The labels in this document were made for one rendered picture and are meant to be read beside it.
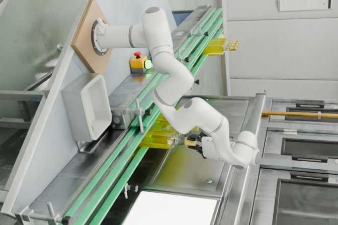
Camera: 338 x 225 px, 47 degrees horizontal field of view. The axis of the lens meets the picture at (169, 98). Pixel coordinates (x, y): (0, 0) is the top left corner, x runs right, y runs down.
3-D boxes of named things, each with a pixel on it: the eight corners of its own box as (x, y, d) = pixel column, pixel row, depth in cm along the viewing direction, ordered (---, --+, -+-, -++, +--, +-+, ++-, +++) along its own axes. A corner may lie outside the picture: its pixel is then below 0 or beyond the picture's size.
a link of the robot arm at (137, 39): (133, 54, 163) (169, 53, 157) (124, 26, 154) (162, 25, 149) (140, 41, 169) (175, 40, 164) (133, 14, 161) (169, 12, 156)
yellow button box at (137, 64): (131, 73, 203) (144, 73, 201) (128, 59, 200) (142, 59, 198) (136, 67, 209) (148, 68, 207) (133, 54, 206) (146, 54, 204)
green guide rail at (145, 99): (127, 112, 169) (144, 112, 167) (127, 110, 169) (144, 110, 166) (213, 9, 317) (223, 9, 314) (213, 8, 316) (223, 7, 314)
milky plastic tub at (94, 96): (74, 141, 155) (93, 143, 152) (61, 90, 145) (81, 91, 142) (95, 120, 169) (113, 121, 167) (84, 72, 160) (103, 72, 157)
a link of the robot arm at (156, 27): (153, 73, 147) (143, 36, 137) (149, 41, 165) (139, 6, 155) (178, 67, 146) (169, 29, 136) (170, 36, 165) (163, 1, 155)
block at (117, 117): (110, 129, 171) (125, 130, 168) (106, 110, 167) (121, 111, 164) (114, 125, 174) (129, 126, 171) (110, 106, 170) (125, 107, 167)
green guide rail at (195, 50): (130, 126, 173) (147, 127, 170) (129, 124, 172) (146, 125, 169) (214, 18, 320) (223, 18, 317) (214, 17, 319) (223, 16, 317)
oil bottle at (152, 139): (129, 146, 174) (175, 150, 167) (127, 135, 171) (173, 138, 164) (134, 139, 178) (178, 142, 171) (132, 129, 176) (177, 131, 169)
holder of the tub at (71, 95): (76, 152, 157) (93, 153, 155) (60, 90, 146) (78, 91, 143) (96, 130, 172) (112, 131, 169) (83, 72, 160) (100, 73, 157)
